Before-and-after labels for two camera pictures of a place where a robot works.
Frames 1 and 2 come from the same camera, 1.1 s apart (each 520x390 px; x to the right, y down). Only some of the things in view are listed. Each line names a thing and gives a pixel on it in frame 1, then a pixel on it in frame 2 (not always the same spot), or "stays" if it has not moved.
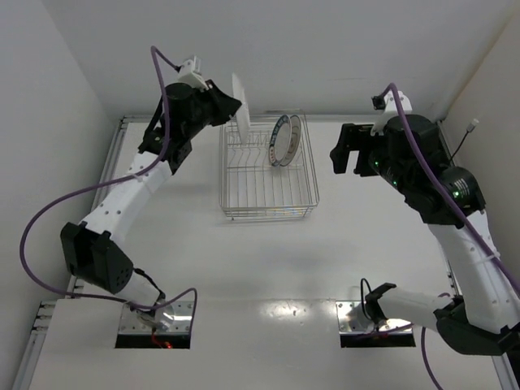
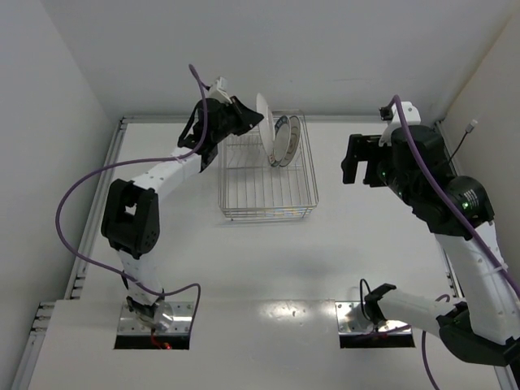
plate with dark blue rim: x=280 y=140 stays
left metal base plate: x=183 y=313 stays
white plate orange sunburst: x=241 y=116 to x=266 y=125
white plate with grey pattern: x=296 y=136 stays
